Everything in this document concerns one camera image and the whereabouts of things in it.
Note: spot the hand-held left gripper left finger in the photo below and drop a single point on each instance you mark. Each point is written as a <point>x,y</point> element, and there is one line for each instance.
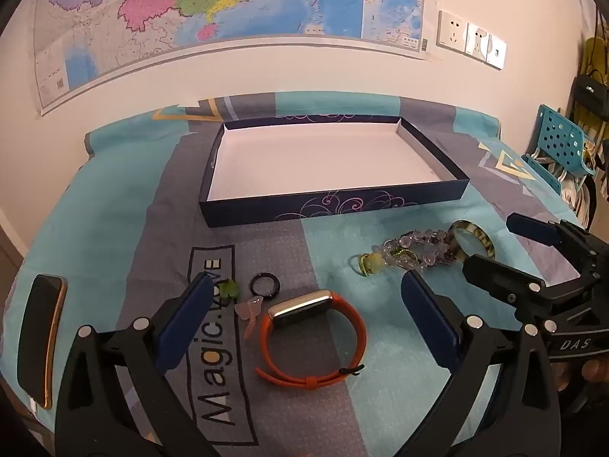
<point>188,323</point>

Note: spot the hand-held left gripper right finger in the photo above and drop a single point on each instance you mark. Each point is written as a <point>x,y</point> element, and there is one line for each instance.
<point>426,319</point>

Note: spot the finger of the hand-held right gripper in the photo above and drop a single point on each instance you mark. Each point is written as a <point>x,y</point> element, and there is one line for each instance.
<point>533,229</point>
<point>499,280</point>

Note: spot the tortoiseshell bangle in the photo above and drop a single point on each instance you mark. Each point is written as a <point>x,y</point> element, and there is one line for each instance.
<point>485,240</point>

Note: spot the orange band smartwatch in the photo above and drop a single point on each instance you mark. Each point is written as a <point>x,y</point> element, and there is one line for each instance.
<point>299,312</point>

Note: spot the navy shallow cardboard box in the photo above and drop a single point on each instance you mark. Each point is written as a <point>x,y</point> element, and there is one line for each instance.
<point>323,157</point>

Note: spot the person's right hand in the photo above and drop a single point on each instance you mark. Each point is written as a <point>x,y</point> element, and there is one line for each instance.
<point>590,370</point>

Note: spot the green jade pendant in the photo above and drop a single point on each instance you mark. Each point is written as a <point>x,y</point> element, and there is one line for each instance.
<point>231,289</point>

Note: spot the blue perforated basket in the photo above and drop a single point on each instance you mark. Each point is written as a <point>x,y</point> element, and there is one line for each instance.
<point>559,138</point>

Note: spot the teal and grey printed blanket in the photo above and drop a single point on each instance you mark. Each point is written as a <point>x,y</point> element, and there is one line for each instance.
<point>119,228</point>

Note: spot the black hanging bag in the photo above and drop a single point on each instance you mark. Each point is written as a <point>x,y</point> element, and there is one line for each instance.
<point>590,97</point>

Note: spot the black smartphone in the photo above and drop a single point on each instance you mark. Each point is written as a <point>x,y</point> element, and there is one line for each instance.
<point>40,333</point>

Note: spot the yellow hanging bag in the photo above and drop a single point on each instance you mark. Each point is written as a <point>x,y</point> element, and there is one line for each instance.
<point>597,54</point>

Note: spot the white wall socket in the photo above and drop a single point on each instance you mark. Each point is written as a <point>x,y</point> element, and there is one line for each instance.
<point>452,31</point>

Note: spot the colourful wall map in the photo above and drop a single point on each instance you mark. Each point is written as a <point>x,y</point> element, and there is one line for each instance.
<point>228,0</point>

